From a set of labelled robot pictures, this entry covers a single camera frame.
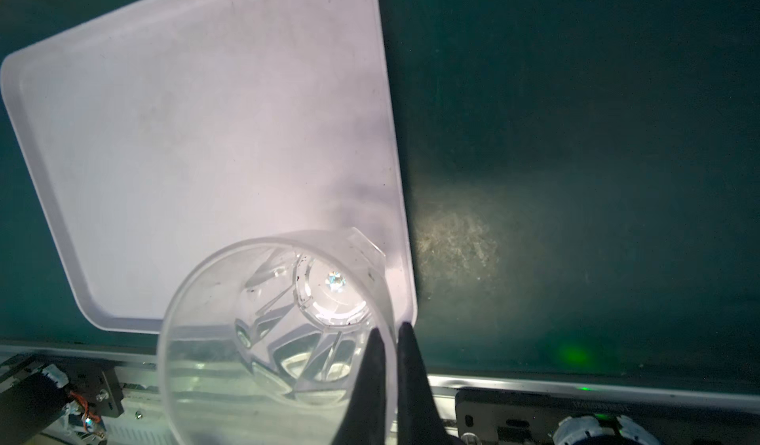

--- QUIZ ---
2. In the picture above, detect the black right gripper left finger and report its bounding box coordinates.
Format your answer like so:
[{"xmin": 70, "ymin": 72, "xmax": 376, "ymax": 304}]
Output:
[{"xmin": 332, "ymin": 328, "xmax": 387, "ymax": 445}]

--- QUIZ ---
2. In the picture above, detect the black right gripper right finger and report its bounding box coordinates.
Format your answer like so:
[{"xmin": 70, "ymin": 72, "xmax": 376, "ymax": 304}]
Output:
[{"xmin": 397, "ymin": 322, "xmax": 460, "ymax": 445}]

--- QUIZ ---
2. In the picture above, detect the clear faceted glass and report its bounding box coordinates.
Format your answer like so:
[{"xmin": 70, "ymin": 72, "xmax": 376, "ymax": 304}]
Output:
[{"xmin": 158, "ymin": 228, "xmax": 397, "ymax": 444}]

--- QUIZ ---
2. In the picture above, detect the pink plastic tray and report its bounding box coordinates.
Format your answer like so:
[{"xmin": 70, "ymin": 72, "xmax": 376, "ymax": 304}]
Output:
[{"xmin": 1, "ymin": 0, "xmax": 418, "ymax": 334}]

